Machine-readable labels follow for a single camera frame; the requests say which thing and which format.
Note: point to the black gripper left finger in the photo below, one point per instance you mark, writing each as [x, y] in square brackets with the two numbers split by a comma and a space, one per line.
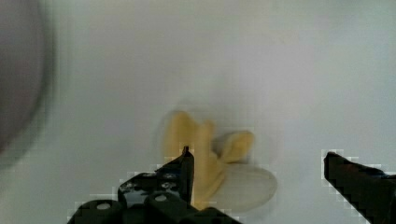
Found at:
[159, 197]

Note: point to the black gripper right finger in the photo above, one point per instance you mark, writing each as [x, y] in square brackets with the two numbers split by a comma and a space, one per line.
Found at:
[369, 190]

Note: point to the peeled toy banana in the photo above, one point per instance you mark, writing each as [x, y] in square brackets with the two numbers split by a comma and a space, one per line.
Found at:
[221, 178]

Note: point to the grey round plate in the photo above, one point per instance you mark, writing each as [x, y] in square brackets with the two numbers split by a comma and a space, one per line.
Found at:
[26, 64]

